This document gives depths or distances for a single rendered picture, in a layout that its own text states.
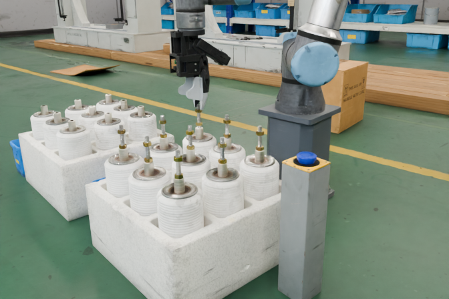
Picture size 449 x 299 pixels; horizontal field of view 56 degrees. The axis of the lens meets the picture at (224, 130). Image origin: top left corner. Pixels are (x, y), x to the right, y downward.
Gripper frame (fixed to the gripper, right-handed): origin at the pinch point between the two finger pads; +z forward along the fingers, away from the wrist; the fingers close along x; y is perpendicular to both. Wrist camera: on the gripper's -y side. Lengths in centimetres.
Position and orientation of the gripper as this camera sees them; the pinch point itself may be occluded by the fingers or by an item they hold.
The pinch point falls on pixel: (200, 103)
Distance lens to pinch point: 116.5
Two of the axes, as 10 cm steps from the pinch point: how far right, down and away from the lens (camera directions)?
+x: 4.7, 2.7, -8.4
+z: 0.1, 9.5, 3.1
